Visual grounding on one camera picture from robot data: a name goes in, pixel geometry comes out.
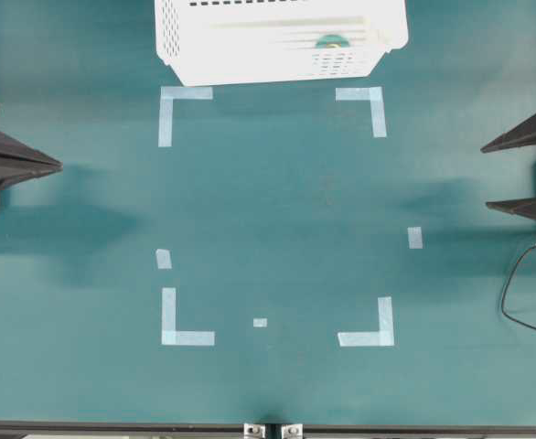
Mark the white perforated plastic basket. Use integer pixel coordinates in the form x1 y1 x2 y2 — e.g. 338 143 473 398
154 0 409 87

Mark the right metal table bracket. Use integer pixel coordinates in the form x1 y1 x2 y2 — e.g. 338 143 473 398
281 423 304 439

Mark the black cable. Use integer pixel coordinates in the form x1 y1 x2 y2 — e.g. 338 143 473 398
499 243 536 339

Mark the top-left corner tape marker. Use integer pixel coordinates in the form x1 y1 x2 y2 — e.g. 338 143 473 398
158 86 213 148

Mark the left small tape strip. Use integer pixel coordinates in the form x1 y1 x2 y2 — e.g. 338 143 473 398
155 249 172 270

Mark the metal table bracket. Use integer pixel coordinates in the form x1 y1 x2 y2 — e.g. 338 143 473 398
281 423 304 439
242 423 266 439

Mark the top-right corner tape marker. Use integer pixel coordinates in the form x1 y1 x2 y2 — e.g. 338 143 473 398
335 87 387 138

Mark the small tape strip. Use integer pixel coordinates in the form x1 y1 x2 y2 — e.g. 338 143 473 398
155 249 172 270
407 227 423 250

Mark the bottom-left corner tape marker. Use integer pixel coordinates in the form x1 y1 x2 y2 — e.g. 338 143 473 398
161 287 215 347

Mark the bottom-right corner tape marker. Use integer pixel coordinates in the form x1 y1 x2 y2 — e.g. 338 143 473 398
338 296 395 348

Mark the left metal table bracket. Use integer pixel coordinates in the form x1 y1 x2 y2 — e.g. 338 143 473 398
242 423 266 439

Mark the teal tape roll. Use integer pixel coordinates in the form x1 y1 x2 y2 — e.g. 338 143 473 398
315 34 350 49

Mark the bottom small tape square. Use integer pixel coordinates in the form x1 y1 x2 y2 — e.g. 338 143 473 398
252 317 268 328

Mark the right small tape strip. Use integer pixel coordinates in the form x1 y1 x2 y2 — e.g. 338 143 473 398
407 227 423 250

